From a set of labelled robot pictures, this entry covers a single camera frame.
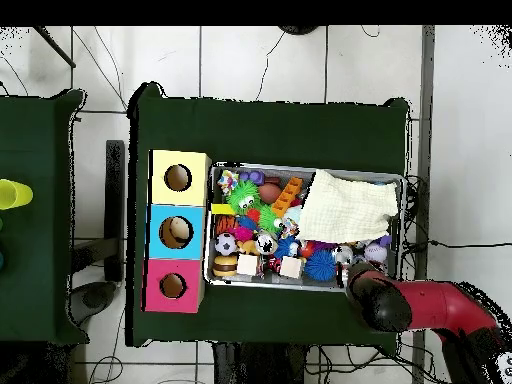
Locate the cream waffle cloth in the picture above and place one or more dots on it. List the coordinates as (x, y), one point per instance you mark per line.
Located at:
(344, 210)

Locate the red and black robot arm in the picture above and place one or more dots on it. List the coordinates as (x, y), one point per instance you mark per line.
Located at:
(436, 306)

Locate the silver mesh bin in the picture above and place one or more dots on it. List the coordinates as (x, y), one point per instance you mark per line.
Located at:
(280, 282)

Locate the wooden box with three holes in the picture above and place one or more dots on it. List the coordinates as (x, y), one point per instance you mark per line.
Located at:
(160, 280)

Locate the green spiky ball with eyes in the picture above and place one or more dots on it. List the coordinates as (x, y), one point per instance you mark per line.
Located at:
(243, 196)

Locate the orange plastic block with holes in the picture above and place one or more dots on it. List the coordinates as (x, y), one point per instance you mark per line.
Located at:
(286, 198)

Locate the small soccer ball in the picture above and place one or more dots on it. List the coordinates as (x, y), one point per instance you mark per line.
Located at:
(225, 244)

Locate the small wooden block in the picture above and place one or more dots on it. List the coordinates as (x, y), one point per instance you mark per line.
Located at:
(247, 264)

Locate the toy hamburger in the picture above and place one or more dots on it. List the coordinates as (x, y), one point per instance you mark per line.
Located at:
(224, 266)

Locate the large wooden block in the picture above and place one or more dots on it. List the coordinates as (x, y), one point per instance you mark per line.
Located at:
(290, 267)

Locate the dark green tablecloth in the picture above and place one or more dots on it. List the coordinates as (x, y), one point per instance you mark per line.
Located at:
(36, 280)
(260, 132)

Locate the blue spiky ball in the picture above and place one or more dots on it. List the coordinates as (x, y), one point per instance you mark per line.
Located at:
(320, 264)

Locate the white baseball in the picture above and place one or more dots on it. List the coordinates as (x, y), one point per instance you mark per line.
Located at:
(375, 252)

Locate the yellow-green cup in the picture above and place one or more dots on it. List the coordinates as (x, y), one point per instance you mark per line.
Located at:
(14, 194)

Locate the black rod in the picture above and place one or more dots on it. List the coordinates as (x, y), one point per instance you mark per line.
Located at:
(56, 48)

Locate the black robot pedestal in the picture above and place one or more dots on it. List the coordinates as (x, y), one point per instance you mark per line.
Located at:
(256, 366)

